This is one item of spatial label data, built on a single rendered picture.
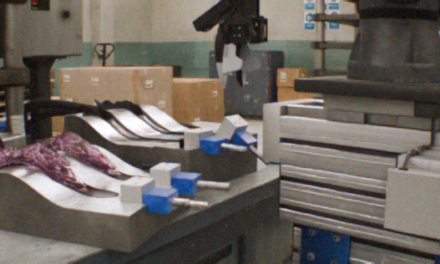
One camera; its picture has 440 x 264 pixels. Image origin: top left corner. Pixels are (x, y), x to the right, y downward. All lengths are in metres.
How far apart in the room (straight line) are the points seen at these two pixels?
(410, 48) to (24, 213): 0.61
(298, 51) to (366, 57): 7.71
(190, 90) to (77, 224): 5.09
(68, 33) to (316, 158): 1.28
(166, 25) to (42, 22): 8.43
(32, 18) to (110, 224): 1.16
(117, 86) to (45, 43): 3.40
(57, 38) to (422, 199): 1.49
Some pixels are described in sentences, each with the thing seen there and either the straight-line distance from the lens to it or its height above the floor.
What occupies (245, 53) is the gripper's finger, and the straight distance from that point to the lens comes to 1.12.
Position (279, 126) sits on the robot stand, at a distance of 0.79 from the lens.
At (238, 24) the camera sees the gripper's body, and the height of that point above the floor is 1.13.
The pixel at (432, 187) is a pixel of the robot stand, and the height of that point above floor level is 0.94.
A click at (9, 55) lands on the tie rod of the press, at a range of 1.58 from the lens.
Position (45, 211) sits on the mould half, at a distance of 0.78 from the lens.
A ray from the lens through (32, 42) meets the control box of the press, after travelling 1.78.
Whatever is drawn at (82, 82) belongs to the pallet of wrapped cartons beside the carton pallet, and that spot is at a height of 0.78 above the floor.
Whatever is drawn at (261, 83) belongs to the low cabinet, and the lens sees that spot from 8.17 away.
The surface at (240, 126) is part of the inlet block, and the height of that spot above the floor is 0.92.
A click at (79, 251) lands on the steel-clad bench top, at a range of 0.74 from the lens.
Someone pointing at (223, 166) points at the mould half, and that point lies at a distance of 1.08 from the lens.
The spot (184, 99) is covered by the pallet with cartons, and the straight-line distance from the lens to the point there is 5.82.
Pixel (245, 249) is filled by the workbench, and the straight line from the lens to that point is 1.18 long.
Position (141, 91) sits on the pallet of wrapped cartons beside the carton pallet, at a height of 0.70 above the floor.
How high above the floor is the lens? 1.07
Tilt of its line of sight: 9 degrees down
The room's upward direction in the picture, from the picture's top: straight up
